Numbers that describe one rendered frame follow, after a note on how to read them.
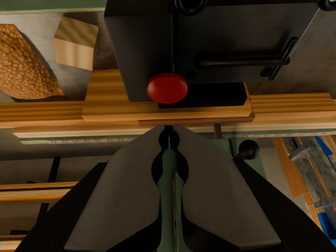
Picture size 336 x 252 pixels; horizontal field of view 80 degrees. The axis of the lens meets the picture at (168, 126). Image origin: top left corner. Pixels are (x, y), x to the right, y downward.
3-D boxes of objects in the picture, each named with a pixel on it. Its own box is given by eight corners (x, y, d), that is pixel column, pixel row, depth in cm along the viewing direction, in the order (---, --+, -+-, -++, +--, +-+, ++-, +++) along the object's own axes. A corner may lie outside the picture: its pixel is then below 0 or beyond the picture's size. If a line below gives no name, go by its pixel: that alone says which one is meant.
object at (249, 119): (247, 88, 33) (255, 117, 30) (244, 94, 35) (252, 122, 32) (139, 92, 33) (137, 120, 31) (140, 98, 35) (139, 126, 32)
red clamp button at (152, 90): (188, 68, 14) (189, 79, 13) (185, 96, 16) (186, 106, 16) (144, 69, 14) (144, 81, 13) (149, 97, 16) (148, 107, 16)
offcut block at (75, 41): (97, 49, 26) (92, 71, 24) (64, 41, 25) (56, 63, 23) (99, 26, 23) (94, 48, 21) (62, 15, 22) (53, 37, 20)
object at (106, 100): (239, 64, 29) (252, 110, 25) (236, 72, 30) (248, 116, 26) (91, 69, 29) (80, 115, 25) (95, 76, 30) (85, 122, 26)
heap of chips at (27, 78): (14, 24, 23) (4, 40, 21) (65, 94, 34) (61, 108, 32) (-61, 26, 23) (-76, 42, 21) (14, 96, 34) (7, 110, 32)
